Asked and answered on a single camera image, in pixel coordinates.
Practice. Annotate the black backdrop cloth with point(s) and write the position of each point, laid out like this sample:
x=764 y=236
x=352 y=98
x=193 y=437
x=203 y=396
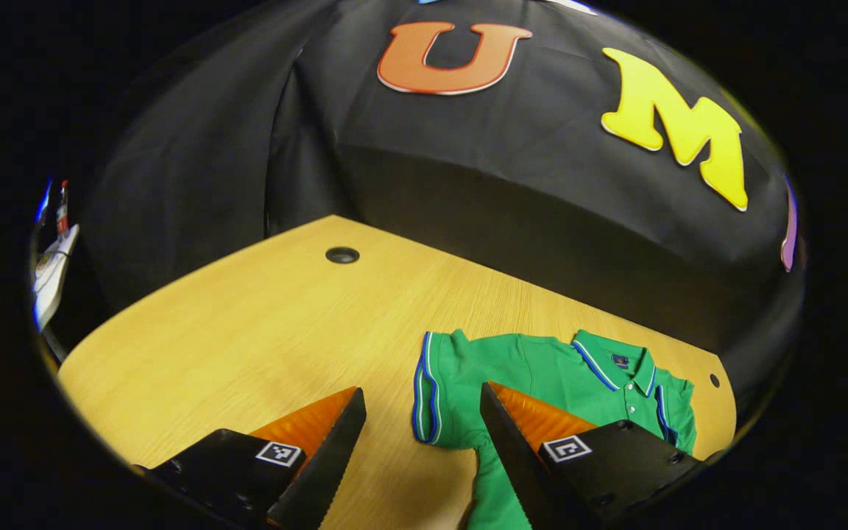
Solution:
x=468 y=184

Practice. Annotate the white side table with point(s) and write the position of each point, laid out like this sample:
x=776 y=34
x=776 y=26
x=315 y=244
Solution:
x=52 y=283

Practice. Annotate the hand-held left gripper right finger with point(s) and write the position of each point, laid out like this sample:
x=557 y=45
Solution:
x=512 y=464

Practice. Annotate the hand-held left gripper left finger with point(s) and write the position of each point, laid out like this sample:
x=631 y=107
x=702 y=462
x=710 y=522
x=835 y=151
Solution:
x=328 y=471

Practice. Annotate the bright lit screen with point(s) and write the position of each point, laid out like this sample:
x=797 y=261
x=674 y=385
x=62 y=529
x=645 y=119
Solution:
x=43 y=202

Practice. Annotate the small red bottle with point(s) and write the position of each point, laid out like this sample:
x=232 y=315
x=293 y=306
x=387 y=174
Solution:
x=62 y=210

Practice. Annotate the green T-shirt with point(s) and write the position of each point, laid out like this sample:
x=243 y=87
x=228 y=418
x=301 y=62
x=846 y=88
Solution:
x=527 y=368

